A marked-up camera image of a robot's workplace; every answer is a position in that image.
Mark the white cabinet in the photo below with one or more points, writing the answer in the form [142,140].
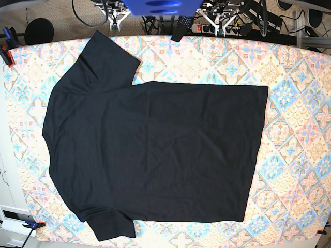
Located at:
[14,210]

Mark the blue clamp lower left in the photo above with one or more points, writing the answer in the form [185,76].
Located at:
[33,225]

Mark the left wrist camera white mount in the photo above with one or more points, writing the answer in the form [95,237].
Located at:
[218,22]

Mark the black round stool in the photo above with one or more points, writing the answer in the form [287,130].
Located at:
[39,31]

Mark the white power strip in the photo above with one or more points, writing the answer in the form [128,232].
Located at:
[210,29]

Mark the blue clamp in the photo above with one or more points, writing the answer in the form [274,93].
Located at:
[33,225]
[11,42]

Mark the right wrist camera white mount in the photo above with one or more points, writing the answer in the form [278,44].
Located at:
[116,15]

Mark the patterned tablecloth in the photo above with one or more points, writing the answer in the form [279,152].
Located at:
[289,200]

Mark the black T-shirt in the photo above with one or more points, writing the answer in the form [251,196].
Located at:
[157,151]

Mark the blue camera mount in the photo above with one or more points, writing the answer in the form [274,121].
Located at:
[163,7]

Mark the orange clamp lower right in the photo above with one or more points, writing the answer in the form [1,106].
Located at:
[321,232]

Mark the blue clamp upper left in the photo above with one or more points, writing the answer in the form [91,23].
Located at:
[11,42]

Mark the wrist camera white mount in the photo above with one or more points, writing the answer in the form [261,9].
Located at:
[218,22]
[116,15]

